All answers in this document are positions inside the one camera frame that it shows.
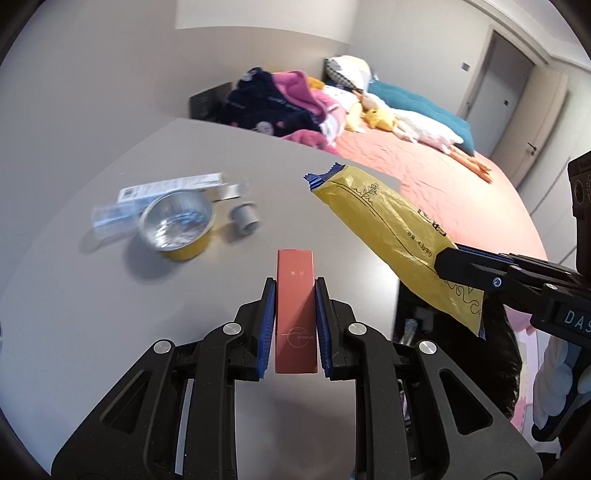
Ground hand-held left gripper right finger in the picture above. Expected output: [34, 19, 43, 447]
[315, 277, 541, 480]

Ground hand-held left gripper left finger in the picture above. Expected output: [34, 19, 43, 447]
[52, 277, 278, 480]

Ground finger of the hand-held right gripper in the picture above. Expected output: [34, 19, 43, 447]
[456, 246, 580, 288]
[434, 248, 548, 315]

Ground red box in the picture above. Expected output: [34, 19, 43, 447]
[274, 249, 320, 374]

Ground black trash bag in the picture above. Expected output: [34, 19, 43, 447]
[394, 277, 525, 421]

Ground yellow snack packet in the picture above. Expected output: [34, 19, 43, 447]
[303, 164, 486, 341]

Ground person's white knit clothing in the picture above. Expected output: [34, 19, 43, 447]
[531, 339, 580, 430]

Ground bed with pink sheet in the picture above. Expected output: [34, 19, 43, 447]
[335, 129, 548, 333]

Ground gold foil cup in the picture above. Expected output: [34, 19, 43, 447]
[139, 188, 218, 263]

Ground beige wardrobe door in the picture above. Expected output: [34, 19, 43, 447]
[492, 69, 573, 190]

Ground white goose plush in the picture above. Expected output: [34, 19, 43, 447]
[365, 92, 492, 185]

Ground long white box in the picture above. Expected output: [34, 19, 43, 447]
[117, 173, 230, 204]

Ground clear plastic cup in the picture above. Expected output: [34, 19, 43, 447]
[91, 200, 148, 241]

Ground grey room door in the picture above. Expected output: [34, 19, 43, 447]
[457, 28, 546, 160]

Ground yellow duck plush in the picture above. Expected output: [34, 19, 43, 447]
[360, 104, 398, 132]

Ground navy printed clothing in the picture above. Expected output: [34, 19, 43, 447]
[217, 68, 324, 139]

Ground light pink garment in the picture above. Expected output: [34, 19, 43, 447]
[318, 88, 352, 139]

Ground pink fleece clothing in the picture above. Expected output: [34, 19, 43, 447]
[272, 71, 345, 155]

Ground checkered pillow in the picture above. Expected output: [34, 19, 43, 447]
[323, 55, 375, 93]

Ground black wall panel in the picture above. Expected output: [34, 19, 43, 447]
[189, 82, 234, 123]

